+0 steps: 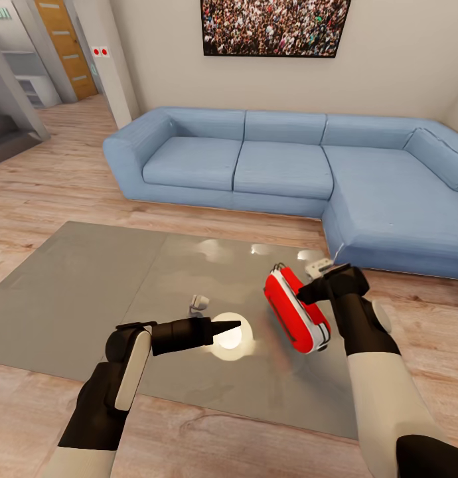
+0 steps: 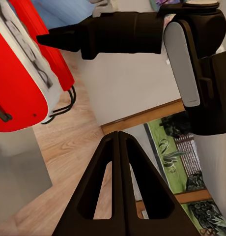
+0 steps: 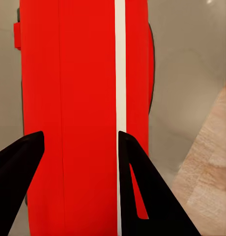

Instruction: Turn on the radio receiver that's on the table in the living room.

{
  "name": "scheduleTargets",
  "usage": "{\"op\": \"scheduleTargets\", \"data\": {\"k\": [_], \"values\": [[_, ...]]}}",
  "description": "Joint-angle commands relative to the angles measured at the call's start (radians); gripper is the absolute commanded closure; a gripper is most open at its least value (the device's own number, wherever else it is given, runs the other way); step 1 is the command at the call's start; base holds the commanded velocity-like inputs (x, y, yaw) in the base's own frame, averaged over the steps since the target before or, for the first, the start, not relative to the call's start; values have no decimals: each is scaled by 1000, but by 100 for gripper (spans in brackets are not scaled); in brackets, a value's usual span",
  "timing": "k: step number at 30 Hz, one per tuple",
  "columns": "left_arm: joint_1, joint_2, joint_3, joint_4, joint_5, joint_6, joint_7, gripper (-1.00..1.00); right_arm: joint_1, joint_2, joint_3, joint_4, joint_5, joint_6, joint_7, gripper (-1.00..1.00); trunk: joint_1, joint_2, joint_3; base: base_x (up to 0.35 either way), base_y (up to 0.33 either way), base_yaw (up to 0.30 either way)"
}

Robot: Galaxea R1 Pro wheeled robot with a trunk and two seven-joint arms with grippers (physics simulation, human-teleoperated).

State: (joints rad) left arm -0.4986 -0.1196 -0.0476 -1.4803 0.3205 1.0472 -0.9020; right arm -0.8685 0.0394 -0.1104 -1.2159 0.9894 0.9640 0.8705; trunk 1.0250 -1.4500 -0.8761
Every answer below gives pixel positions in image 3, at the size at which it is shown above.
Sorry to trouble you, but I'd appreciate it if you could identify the radio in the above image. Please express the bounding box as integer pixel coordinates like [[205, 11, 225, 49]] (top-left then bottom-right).
[[14, 0, 155, 236]]

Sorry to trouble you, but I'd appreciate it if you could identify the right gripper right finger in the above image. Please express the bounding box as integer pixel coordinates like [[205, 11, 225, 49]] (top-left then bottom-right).
[[118, 131, 201, 236]]

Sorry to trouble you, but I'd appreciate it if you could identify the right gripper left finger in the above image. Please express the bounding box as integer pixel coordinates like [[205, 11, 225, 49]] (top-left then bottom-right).
[[0, 131, 45, 236]]

